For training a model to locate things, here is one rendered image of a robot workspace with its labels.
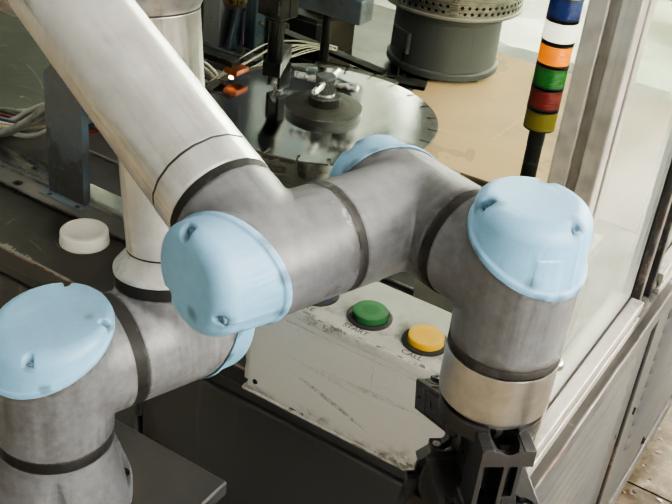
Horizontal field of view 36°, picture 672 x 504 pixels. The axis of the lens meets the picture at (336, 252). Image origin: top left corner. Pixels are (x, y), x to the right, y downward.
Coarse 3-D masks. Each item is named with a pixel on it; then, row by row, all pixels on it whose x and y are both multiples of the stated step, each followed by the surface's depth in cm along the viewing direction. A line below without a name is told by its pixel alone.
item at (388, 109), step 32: (224, 96) 148; (256, 96) 149; (352, 96) 152; (384, 96) 153; (416, 96) 155; (256, 128) 140; (288, 128) 141; (320, 128) 142; (352, 128) 143; (384, 128) 144; (416, 128) 145; (320, 160) 133
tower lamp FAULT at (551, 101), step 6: (534, 90) 141; (540, 90) 140; (546, 90) 140; (534, 96) 141; (540, 96) 141; (546, 96) 140; (552, 96) 140; (558, 96) 141; (528, 102) 143; (534, 102) 142; (540, 102) 141; (546, 102) 141; (552, 102) 141; (558, 102) 141; (534, 108) 142; (540, 108) 141; (546, 108) 141; (552, 108) 141; (558, 108) 142
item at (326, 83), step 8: (296, 72) 145; (304, 72) 145; (320, 72) 145; (328, 72) 145; (336, 72) 147; (312, 80) 145; (320, 80) 143; (328, 80) 143; (336, 80) 144; (320, 88) 141; (328, 88) 143; (344, 88) 143; (352, 88) 143; (320, 96) 144; (328, 96) 144
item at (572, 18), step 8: (552, 0) 135; (560, 0) 134; (568, 0) 133; (576, 0) 133; (552, 8) 135; (560, 8) 134; (568, 8) 134; (576, 8) 134; (552, 16) 135; (560, 16) 134; (568, 16) 134; (576, 16) 135
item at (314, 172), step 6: (300, 162) 149; (300, 168) 150; (306, 168) 149; (312, 168) 148; (318, 168) 148; (324, 168) 148; (330, 168) 149; (300, 174) 150; (306, 174) 149; (312, 174) 149; (318, 174) 149; (324, 174) 149; (312, 180) 149; (318, 180) 149
